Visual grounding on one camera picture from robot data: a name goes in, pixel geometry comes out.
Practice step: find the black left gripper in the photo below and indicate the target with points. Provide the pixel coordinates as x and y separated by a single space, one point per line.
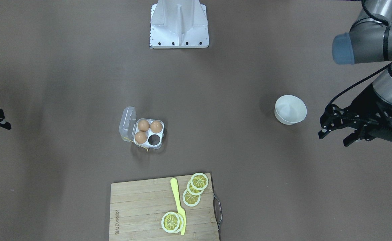
365 100

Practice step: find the clear plastic egg box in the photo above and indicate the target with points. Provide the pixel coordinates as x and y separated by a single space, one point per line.
128 128

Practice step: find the brown egg from bowl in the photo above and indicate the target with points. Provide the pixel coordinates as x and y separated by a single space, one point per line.
156 126

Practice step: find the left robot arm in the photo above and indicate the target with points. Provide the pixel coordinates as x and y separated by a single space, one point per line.
368 40

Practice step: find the brown egg front slot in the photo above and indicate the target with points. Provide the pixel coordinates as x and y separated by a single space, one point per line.
141 137

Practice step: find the brown egg slot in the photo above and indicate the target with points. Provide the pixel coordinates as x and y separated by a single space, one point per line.
141 137
143 125

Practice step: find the brown egg rear slot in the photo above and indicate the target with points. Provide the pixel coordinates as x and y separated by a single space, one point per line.
143 125

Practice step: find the white ceramic bowl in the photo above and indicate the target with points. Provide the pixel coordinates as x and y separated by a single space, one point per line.
290 109

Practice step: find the lemon slice top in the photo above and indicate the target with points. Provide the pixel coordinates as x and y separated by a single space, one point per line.
199 181

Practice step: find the lemon slice middle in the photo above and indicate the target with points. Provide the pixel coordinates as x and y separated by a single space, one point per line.
192 190

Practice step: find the lemon slice lower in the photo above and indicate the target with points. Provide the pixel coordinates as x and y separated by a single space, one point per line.
191 200

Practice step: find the bamboo cutting board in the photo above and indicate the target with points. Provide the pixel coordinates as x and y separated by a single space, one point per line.
137 208

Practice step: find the yellow plastic knife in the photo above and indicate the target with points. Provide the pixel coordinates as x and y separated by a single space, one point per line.
180 209

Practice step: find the lemon slice by knife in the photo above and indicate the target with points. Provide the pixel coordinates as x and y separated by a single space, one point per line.
172 222

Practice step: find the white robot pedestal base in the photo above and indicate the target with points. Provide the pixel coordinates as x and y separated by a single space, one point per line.
179 24

